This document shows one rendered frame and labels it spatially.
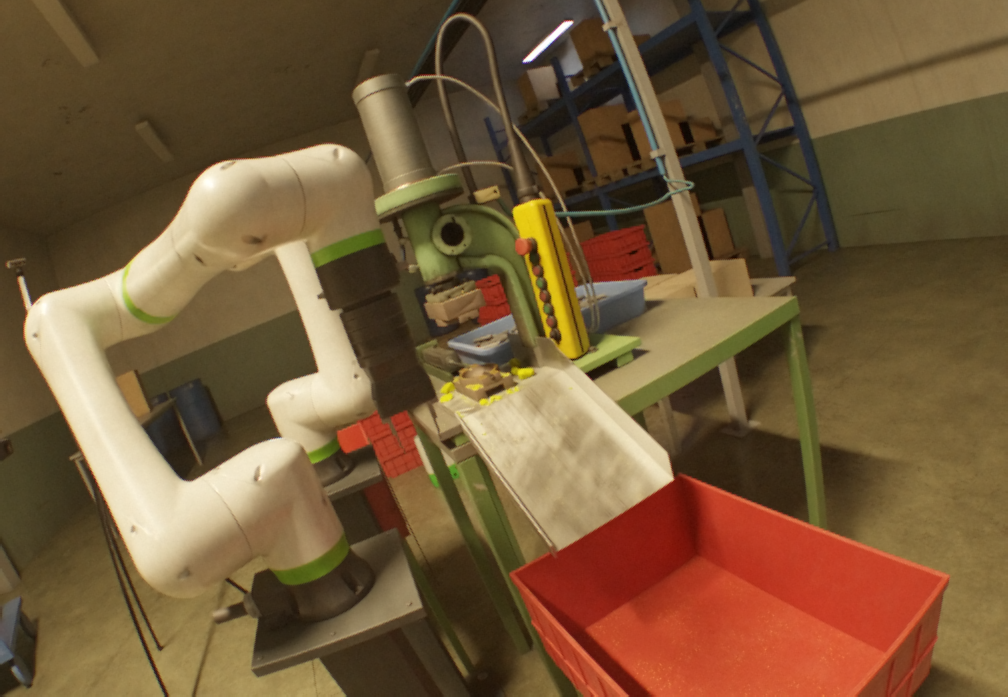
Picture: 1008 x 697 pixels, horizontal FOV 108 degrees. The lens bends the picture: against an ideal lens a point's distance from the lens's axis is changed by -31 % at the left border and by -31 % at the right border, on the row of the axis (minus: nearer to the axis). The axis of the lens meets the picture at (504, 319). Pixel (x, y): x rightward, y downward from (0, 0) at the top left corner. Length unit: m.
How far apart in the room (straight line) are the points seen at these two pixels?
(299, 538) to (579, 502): 0.48
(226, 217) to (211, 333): 8.97
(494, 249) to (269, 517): 0.79
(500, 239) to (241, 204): 0.80
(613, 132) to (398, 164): 6.51
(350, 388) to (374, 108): 0.60
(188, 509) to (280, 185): 0.40
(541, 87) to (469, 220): 7.52
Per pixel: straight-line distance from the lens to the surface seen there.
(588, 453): 1.02
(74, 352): 0.85
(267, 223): 0.55
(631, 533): 1.09
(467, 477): 1.11
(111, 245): 10.03
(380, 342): 0.62
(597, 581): 1.10
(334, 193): 0.60
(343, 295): 0.61
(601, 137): 7.43
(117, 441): 0.76
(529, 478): 0.98
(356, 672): 0.88
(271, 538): 0.73
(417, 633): 1.53
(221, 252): 0.56
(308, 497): 0.74
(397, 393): 0.64
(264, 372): 9.44
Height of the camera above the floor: 1.33
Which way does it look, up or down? 9 degrees down
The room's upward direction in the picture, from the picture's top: 19 degrees counter-clockwise
